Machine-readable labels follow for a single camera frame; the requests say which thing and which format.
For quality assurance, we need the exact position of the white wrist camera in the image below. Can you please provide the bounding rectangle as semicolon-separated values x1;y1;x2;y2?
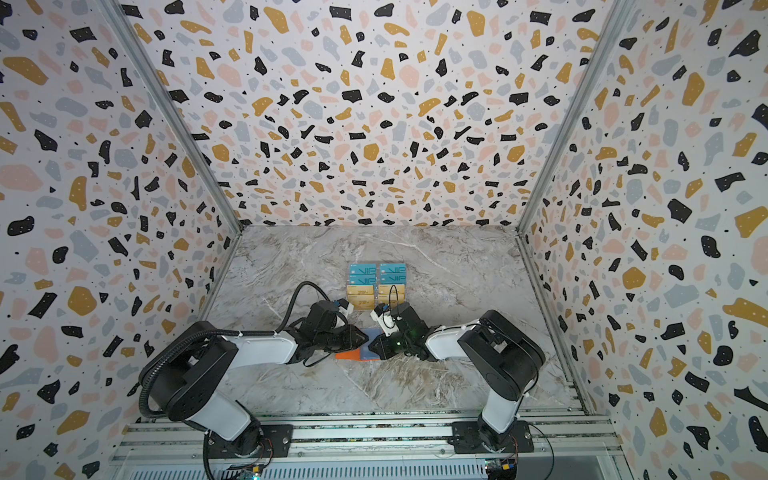
371;303;398;336
335;299;355;316

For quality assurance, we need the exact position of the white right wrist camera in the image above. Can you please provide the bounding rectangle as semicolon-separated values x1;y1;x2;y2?
371;303;398;336

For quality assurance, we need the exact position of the teal vip card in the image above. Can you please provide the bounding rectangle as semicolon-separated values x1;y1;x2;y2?
348;263;378;285
379;263;407;285

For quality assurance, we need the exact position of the aluminium left corner post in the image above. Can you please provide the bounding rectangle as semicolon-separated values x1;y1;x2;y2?
96;1;243;236

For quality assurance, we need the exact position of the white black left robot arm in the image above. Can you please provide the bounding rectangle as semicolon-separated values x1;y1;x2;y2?
139;300;369;442

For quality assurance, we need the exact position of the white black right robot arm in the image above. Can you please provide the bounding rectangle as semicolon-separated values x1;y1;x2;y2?
369;302;546;449

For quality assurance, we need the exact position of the gold vip card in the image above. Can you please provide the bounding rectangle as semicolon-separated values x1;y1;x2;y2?
378;284;406;302
347;295;376;311
346;285;375;296

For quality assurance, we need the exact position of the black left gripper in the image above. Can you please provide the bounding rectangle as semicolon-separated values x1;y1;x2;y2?
318;324;372;352

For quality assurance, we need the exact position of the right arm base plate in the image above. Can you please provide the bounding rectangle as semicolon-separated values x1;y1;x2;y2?
447;420;534;455

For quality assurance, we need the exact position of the gold VIP card front left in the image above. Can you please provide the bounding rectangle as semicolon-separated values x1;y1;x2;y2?
347;295;376;311

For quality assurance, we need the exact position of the teal VIP card left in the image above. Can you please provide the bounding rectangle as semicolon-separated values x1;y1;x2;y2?
348;263;378;285

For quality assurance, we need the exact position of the orange card wallet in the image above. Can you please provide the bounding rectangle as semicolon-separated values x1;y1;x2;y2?
335;328;383;362

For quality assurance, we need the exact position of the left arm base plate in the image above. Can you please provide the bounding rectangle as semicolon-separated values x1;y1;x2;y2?
204;424;294;462

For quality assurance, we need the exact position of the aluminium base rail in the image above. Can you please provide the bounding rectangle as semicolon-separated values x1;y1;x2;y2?
104;409;633;479

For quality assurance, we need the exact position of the aluminium corner post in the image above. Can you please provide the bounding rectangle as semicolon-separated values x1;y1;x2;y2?
516;0;636;236
96;1;243;236

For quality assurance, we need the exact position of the gold VIP card rear left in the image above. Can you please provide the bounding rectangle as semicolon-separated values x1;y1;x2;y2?
346;285;375;296

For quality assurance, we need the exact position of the teal VIP card right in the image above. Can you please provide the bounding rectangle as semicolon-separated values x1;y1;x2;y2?
379;263;407;285

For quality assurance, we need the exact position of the aluminium right corner post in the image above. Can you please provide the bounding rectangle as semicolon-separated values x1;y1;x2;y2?
516;0;636;236

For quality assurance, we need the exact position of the clear acrylic card display stand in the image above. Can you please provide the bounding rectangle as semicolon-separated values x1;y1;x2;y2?
346;263;407;311

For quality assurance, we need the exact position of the black corrugated cable conduit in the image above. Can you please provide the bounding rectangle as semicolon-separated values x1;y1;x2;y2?
137;280;337;418

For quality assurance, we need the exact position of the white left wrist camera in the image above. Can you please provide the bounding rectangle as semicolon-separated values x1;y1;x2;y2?
335;299;355;316

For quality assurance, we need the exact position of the gold VIP card rear right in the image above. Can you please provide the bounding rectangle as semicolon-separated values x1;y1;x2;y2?
378;284;406;302

